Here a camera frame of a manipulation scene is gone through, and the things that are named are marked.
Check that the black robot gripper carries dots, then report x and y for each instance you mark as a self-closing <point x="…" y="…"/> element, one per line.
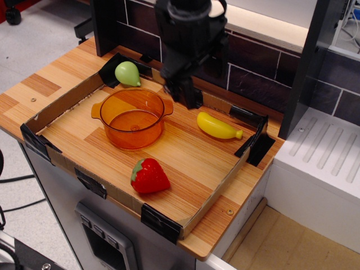
<point x="191" y="38"/>

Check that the yellow plastic toy banana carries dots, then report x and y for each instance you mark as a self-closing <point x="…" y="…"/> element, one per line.
<point x="217" y="128"/>

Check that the orange transparent plastic pot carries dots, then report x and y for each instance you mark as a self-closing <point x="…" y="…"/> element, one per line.
<point x="133" y="118"/>

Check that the green plastic toy pear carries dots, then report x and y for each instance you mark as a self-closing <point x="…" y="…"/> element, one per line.
<point x="127" y="73"/>

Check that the red plastic toy strawberry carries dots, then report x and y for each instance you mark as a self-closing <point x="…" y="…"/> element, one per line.
<point x="148" y="177"/>

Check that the white toy sink drainboard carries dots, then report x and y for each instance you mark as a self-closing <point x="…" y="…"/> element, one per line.
<point x="324" y="150"/>

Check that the grey toy oven control panel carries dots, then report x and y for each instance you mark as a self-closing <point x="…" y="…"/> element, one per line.
<point x="112" y="248"/>

